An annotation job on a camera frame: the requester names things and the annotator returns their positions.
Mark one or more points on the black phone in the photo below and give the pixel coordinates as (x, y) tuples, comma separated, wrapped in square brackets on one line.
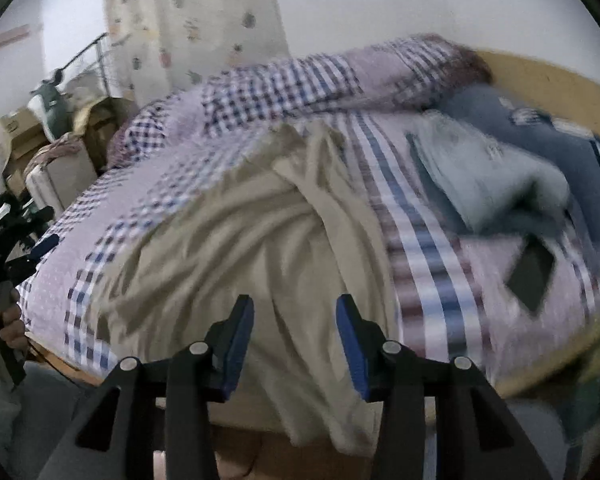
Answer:
[(530, 272)]

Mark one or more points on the green plush toy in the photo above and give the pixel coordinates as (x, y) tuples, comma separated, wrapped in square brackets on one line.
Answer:
[(55, 105)]

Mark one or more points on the light blue cloth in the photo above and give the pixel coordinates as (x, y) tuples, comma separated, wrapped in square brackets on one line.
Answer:
[(485, 170)]

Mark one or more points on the wooden bed frame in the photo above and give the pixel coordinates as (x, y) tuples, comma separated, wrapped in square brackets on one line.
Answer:
[(555, 90)]

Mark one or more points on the checkered quilt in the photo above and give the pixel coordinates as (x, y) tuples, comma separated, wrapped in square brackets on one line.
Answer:
[(290, 85)]

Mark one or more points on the cardboard boxes clutter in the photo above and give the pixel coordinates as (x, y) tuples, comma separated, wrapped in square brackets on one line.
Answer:
[(65, 180)]

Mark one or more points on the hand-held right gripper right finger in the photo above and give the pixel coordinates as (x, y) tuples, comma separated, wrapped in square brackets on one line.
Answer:
[(350, 350)]

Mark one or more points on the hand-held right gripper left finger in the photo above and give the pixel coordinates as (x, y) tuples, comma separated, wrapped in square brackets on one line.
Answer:
[(242, 340)]

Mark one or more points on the cardboard box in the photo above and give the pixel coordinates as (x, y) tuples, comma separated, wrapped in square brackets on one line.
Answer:
[(22, 140)]

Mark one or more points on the beige pants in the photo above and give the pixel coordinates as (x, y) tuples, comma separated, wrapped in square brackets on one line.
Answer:
[(240, 240)]

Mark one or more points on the person's left hand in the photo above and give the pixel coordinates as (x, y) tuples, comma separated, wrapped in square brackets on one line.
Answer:
[(12, 330)]

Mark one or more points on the checkered bed sheet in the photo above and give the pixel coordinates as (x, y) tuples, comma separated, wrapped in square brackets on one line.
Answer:
[(420, 260)]

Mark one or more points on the black clothes rack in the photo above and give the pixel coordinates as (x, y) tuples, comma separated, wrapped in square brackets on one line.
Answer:
[(97, 55)]

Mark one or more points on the pink cloth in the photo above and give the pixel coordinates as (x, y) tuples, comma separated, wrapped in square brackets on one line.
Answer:
[(60, 147)]

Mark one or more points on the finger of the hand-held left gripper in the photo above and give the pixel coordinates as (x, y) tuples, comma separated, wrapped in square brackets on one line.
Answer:
[(25, 215), (45, 248)]

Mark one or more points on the pineapple print wall cloth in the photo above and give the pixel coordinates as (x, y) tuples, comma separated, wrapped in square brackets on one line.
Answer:
[(195, 20)]

